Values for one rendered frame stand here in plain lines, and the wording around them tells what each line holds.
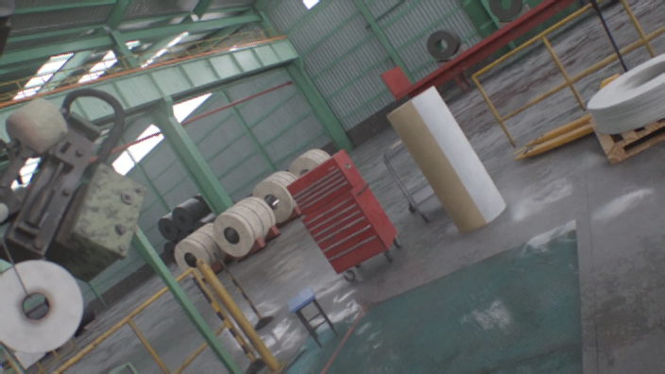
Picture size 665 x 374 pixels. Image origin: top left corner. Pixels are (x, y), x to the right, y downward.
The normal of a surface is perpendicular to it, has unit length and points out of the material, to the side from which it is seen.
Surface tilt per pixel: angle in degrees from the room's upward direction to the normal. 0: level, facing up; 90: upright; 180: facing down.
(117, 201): 90
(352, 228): 91
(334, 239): 90
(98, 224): 90
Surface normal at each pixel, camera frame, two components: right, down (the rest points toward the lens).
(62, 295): 0.48, -0.23
